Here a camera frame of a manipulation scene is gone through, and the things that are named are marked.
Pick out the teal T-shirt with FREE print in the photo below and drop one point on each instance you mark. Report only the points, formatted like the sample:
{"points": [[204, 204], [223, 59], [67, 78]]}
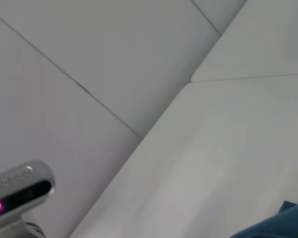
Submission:
{"points": [[283, 223]]}

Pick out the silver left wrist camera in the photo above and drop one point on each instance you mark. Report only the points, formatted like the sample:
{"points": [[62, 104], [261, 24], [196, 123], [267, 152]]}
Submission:
{"points": [[22, 188]]}

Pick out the grey left wrist camera bracket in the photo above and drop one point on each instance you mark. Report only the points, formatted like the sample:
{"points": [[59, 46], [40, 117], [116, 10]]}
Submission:
{"points": [[12, 226]]}

